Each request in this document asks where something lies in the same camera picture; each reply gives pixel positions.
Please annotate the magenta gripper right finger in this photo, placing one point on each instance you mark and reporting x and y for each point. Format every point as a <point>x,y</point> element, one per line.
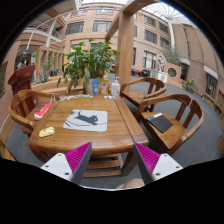
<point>154,166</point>

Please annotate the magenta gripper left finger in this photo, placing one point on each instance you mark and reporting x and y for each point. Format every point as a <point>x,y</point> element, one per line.
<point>72,165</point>

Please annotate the grey cat mouse pad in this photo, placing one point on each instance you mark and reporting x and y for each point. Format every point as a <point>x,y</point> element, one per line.
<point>87,120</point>

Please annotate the wooden table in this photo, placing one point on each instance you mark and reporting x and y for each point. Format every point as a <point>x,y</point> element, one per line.
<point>112,149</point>

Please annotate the black notebook on chair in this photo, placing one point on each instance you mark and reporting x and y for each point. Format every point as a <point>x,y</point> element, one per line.
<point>160,122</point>

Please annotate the wooden chair near right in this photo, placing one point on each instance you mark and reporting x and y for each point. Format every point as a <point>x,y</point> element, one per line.
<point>188,120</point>

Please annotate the red white packet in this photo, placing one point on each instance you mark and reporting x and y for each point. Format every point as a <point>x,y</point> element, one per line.
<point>39,115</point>

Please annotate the wooden chair far right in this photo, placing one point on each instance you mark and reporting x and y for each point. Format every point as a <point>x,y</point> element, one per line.
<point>156,88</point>

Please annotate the wooden chair left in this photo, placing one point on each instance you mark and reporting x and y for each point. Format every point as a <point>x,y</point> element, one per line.
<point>23,106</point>

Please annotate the blue tube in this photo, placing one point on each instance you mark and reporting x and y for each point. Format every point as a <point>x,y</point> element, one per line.
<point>95,87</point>

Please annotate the yellow bottle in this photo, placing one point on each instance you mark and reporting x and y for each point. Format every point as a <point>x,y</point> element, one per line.
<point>105,86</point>

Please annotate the white pump bottle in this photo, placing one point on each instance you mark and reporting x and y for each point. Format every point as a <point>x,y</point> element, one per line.
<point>115,88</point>

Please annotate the green potted plant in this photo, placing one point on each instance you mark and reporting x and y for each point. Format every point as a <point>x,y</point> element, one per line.
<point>86,64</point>

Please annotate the wooden pillar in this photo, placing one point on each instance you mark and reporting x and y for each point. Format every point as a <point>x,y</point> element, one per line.
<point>123,24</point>

